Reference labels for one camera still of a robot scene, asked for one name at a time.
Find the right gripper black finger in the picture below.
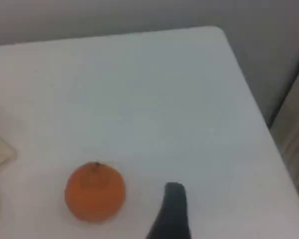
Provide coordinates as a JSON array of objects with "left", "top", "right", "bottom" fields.
[{"left": 145, "top": 182, "right": 192, "bottom": 239}]

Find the orange tangerine with stem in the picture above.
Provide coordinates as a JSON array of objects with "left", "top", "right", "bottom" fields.
[{"left": 64, "top": 161, "right": 127, "bottom": 223}]

